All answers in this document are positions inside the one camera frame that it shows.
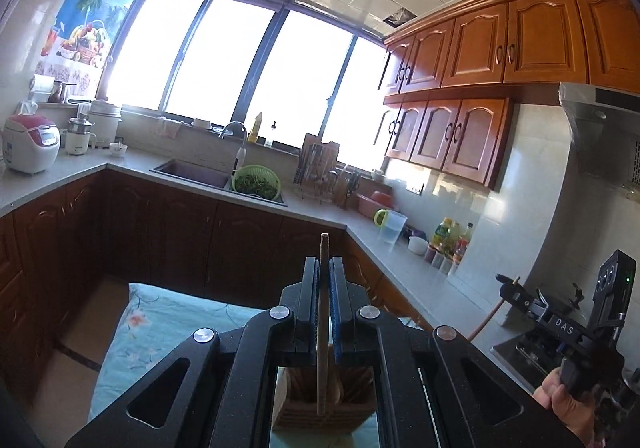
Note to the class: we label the chrome faucet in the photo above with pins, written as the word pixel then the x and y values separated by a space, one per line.
pixel 237 138

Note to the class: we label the wooden utensil holder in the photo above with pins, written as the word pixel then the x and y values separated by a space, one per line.
pixel 300 408

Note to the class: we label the yellow dish soap bottle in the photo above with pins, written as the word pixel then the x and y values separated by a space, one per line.
pixel 256 127

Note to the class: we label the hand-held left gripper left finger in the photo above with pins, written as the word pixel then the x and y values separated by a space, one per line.
pixel 311 308

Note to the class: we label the teal floral tablecloth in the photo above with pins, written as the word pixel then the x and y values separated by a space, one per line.
pixel 150 323

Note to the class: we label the wooden base cabinets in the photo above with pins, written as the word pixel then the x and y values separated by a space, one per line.
pixel 150 238

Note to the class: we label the white electric pot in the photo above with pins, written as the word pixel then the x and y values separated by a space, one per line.
pixel 105 121

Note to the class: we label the white and red rice cooker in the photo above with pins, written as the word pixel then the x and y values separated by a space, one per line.
pixel 30 143

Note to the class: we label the dish rack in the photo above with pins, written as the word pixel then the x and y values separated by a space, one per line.
pixel 315 173

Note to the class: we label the wooden chopstick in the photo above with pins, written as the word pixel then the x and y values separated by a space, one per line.
pixel 323 318
pixel 487 319

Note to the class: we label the wooden upper cabinets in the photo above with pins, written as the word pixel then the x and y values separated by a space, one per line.
pixel 500 78

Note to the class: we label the person's right hand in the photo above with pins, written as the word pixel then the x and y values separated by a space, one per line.
pixel 565 408

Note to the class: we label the wooden cutting board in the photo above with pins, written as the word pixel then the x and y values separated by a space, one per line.
pixel 320 148

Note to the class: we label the large window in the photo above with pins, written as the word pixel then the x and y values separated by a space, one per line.
pixel 250 63

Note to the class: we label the row of spice jars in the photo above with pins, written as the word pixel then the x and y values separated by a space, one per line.
pixel 445 260

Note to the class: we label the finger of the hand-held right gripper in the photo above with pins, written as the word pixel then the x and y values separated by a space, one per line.
pixel 522 298

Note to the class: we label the yellow oil bottle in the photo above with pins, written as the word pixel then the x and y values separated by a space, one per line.
pixel 442 233

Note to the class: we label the white cloth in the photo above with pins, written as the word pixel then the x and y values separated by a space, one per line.
pixel 169 127

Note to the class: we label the palm tree wall poster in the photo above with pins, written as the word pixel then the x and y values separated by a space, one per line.
pixel 95 13

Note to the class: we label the green colander with greens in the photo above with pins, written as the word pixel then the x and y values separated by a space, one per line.
pixel 256 180

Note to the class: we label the red basin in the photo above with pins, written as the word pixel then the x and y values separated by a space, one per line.
pixel 376 200

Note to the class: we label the steel range hood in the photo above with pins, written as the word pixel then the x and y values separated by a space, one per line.
pixel 600 128

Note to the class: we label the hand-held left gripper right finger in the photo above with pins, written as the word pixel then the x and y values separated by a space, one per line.
pixel 341 308

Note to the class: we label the steel sink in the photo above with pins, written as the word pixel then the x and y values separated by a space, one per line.
pixel 195 173

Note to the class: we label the small white steamer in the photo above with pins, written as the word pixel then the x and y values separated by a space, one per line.
pixel 80 133

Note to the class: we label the small white bowl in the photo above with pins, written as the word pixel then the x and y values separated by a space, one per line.
pixel 118 148

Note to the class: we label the knife block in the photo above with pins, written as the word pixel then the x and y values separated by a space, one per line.
pixel 350 185

